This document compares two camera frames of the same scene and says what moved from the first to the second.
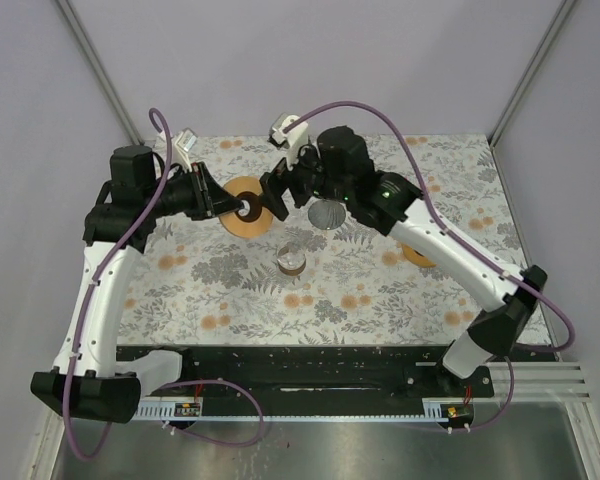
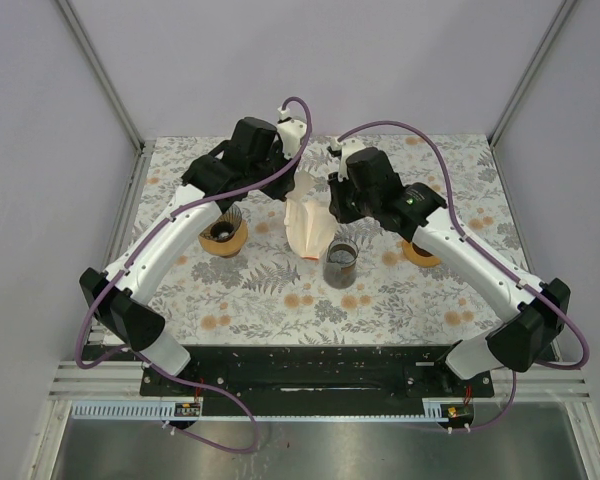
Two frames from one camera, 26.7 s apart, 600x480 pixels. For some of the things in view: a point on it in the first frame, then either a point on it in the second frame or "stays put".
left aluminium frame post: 99,72 stays put
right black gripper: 273,183 to 336,191
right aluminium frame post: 561,13 stays put
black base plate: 311,371 stays put
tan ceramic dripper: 259,218 to 229,248
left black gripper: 210,198 to 280,192
